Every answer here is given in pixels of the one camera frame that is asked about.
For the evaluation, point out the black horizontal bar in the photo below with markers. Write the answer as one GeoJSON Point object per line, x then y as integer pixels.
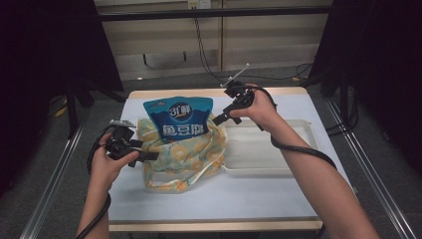
{"type": "Point", "coordinates": [199, 14]}

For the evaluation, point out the white wall socket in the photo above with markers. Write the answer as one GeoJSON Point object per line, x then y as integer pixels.
{"type": "Point", "coordinates": [199, 4]}

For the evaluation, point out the person's right hand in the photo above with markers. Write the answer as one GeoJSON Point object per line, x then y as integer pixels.
{"type": "Point", "coordinates": [262, 111]}

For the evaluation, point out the person's left hand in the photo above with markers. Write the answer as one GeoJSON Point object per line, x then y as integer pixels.
{"type": "Point", "coordinates": [106, 169]}

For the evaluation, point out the white plastic tray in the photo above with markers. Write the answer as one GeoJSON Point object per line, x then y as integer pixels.
{"type": "Point", "coordinates": [249, 152]}

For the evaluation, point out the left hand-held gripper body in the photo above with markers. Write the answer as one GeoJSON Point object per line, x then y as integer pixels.
{"type": "Point", "coordinates": [121, 142]}

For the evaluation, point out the black curtain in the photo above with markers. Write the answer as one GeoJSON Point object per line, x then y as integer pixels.
{"type": "Point", "coordinates": [40, 49]}
{"type": "Point", "coordinates": [381, 49]}

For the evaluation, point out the yellow floor tape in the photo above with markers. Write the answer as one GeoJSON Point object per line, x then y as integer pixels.
{"type": "Point", "coordinates": [61, 112]}

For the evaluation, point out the metal floor rail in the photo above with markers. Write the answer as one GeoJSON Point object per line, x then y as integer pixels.
{"type": "Point", "coordinates": [49, 186]}
{"type": "Point", "coordinates": [382, 189]}

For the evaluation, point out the blue snack packet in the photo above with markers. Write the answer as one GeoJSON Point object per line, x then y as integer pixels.
{"type": "Point", "coordinates": [179, 119]}

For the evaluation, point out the wooden table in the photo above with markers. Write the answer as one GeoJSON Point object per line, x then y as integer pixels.
{"type": "Point", "coordinates": [199, 226]}

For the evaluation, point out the orange-print teal shopping bag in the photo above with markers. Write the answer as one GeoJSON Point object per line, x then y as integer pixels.
{"type": "Point", "coordinates": [185, 156]}

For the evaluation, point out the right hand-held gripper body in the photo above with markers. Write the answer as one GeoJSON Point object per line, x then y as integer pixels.
{"type": "Point", "coordinates": [242, 96]}

